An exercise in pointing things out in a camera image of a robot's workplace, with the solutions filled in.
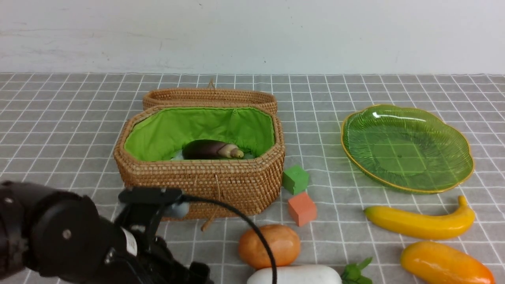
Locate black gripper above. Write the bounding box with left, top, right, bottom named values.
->
left=115, top=233, right=214, bottom=284

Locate purple eggplant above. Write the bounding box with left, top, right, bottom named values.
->
left=182, top=140, right=245, bottom=160

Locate brown potato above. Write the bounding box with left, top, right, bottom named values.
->
left=238, top=224, right=301, bottom=270

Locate white radish with leaves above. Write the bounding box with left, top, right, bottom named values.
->
left=247, top=256, right=374, bottom=284

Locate yellow banana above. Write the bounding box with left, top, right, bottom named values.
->
left=364, top=196, right=476, bottom=240

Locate orange mango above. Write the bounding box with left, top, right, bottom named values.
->
left=399, top=241, right=496, bottom=284

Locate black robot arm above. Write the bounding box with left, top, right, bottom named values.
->
left=1, top=180, right=212, bottom=284

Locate woven rattan basket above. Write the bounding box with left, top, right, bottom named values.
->
left=113, top=104, right=285, bottom=216

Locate grey checkered tablecloth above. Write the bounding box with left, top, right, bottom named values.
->
left=0, top=73, right=505, bottom=284

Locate orange foam cube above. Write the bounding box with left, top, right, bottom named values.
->
left=288, top=192, right=318, bottom=227

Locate green foam cube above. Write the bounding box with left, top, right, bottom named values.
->
left=282, top=165, right=310, bottom=195

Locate woven rattan basket lid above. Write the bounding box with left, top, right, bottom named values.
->
left=142, top=81, right=278, bottom=114

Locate green glass leaf plate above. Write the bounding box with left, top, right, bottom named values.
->
left=340, top=104, right=475, bottom=194

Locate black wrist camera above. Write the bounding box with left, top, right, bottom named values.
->
left=114, top=187, right=189, bottom=239

